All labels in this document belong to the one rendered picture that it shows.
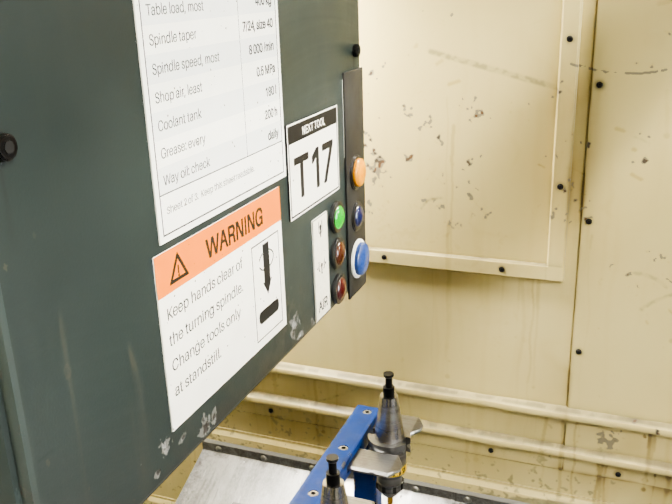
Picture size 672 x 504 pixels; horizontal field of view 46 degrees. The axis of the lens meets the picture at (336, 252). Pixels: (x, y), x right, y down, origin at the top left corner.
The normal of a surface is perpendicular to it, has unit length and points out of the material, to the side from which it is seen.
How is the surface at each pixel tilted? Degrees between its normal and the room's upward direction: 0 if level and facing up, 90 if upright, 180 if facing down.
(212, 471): 24
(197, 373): 90
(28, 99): 90
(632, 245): 91
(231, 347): 90
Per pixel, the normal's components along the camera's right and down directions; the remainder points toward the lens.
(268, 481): -0.17, -0.73
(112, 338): 0.93, 0.09
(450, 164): -0.36, 0.32
